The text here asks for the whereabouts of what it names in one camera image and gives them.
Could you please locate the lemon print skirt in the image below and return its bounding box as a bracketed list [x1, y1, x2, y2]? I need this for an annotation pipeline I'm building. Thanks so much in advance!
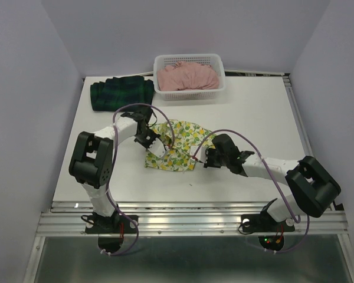
[145, 120, 215, 172]

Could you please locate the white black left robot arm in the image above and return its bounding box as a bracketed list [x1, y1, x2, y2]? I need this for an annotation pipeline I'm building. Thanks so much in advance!
[68, 106, 167, 234]

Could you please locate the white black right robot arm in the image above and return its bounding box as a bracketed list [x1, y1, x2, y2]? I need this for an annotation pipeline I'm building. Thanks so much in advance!
[195, 134, 341, 235]

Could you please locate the green plaid folded skirt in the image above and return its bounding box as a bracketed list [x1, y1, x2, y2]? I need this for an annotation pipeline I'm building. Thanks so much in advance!
[90, 75, 154, 112]

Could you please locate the white plastic basket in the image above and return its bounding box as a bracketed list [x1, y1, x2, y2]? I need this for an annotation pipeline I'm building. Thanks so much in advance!
[153, 54, 226, 101]

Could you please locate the pink skirt in basket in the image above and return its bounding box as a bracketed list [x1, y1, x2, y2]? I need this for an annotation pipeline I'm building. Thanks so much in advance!
[157, 61, 219, 91]

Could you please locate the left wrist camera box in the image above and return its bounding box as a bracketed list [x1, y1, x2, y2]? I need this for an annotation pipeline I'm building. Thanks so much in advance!
[148, 138, 168, 159]

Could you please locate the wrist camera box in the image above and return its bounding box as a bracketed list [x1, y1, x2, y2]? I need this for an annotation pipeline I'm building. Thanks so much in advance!
[190, 146, 208, 163]
[148, 138, 168, 159]

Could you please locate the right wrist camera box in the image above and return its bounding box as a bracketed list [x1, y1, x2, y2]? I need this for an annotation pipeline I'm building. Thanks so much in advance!
[190, 146, 208, 163]

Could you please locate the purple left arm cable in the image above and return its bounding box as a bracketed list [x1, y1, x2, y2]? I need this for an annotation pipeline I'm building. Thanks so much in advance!
[99, 104, 176, 256]

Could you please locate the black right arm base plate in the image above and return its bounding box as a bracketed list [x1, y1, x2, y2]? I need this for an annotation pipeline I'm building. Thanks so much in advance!
[238, 214, 295, 252]

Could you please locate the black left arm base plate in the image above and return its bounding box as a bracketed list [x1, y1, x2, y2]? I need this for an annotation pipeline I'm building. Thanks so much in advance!
[84, 214, 139, 254]

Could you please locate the aluminium frame rail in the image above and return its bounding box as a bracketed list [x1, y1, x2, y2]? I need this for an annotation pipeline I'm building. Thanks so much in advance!
[225, 69, 291, 87]

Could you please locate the front aluminium rail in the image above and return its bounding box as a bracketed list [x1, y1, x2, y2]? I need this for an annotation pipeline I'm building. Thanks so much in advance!
[37, 201, 350, 236]

